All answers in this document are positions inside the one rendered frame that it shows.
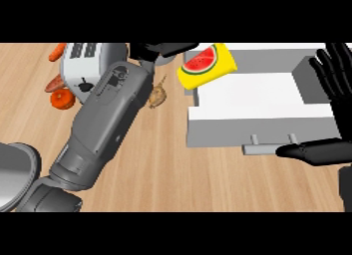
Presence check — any white open drawer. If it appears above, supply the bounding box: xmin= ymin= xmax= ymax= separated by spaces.
xmin=184 ymin=49 xmax=338 ymax=122

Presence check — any white toaster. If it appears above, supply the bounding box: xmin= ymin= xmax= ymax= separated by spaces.
xmin=60 ymin=42 xmax=132 ymax=105

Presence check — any yellow box with watermelon print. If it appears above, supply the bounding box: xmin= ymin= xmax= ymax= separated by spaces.
xmin=177 ymin=42 xmax=239 ymax=91

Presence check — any orange bell pepper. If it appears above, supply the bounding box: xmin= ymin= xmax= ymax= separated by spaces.
xmin=50 ymin=88 xmax=78 ymax=111

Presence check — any grey drawer front with handle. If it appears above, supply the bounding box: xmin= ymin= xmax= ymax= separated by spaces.
xmin=184 ymin=114 xmax=344 ymax=156

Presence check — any reddish brown sweet potato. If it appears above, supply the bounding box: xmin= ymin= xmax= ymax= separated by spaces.
xmin=44 ymin=74 xmax=69 ymax=94

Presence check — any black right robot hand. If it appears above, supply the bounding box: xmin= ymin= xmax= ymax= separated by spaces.
xmin=274 ymin=42 xmax=352 ymax=167

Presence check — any orange carrot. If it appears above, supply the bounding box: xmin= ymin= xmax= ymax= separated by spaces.
xmin=48 ymin=42 xmax=69 ymax=63

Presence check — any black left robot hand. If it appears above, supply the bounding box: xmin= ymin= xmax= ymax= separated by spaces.
xmin=129 ymin=42 xmax=200 ymax=64

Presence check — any white cabinet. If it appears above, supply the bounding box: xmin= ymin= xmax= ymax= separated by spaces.
xmin=221 ymin=42 xmax=352 ymax=52

